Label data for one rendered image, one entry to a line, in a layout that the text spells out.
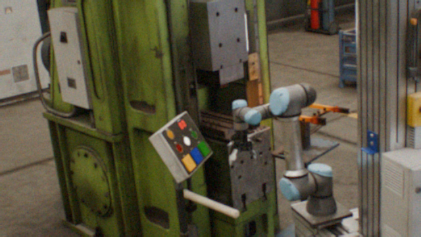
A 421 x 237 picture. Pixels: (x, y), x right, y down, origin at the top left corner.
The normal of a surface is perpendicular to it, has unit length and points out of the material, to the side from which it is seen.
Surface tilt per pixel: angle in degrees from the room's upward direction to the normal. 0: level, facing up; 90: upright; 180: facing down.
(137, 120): 90
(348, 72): 90
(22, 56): 90
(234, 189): 90
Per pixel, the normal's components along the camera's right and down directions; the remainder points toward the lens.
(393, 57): 0.34, 0.27
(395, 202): -0.93, 0.19
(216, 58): 0.68, 0.18
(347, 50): -0.75, 0.26
